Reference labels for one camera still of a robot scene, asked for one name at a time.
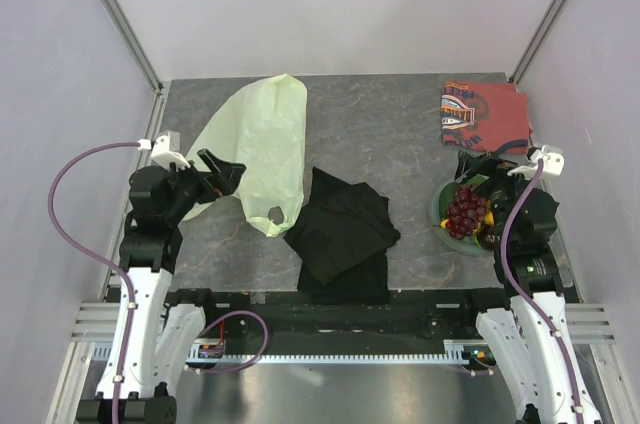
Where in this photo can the grey-green round plate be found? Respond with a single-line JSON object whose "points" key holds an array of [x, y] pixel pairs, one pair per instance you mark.
{"points": [[467, 246]]}

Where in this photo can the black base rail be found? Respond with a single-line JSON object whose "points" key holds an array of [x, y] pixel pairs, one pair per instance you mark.
{"points": [[433, 315]]}

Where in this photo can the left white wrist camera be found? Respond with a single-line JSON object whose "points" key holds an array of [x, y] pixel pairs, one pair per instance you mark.
{"points": [[165, 150]]}

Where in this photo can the green avocado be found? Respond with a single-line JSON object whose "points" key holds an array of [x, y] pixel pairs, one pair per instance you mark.
{"points": [[452, 187]]}

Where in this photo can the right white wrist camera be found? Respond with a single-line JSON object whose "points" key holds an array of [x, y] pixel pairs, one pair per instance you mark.
{"points": [[545, 162]]}

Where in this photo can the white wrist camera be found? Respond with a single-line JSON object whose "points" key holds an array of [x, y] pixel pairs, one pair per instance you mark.
{"points": [[165, 150], [545, 162]]}

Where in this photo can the dark purple fruit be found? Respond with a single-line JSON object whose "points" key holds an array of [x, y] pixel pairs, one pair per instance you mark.
{"points": [[488, 239]]}

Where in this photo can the black folded cloth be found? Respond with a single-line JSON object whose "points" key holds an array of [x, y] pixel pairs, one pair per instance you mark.
{"points": [[342, 236]]}

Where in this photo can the light green plastic bag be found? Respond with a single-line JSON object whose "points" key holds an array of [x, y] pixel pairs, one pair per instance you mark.
{"points": [[262, 126]]}

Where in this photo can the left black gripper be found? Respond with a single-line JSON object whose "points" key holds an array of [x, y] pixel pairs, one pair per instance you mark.
{"points": [[224, 175]]}

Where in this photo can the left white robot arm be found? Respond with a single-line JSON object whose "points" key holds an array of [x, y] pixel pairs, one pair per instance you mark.
{"points": [[156, 327]]}

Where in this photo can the yellow pear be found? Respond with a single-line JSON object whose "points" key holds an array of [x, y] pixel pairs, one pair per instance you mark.
{"points": [[464, 222]]}

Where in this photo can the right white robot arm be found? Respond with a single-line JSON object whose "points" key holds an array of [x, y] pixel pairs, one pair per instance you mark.
{"points": [[530, 341]]}

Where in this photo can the red grape bunch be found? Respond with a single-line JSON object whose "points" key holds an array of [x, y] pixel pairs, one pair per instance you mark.
{"points": [[468, 203]]}

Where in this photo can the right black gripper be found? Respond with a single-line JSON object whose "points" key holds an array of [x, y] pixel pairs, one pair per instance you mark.
{"points": [[468, 165]]}

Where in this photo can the red printed t-shirt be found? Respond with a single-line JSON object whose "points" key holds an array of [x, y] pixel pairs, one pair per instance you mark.
{"points": [[485, 117]]}

